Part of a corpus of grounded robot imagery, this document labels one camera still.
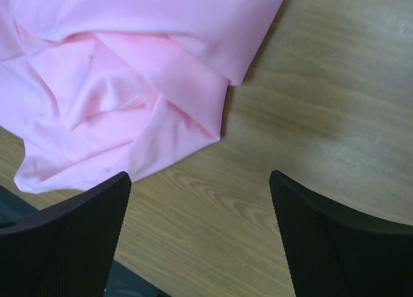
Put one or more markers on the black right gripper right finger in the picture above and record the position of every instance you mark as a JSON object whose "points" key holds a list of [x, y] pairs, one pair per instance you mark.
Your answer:
{"points": [[334, 250]]}

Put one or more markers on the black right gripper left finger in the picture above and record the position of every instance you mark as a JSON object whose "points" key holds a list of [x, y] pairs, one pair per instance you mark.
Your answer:
{"points": [[66, 249]]}

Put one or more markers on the pink t-shirt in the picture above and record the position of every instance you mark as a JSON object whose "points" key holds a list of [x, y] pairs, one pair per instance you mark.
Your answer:
{"points": [[97, 87]]}

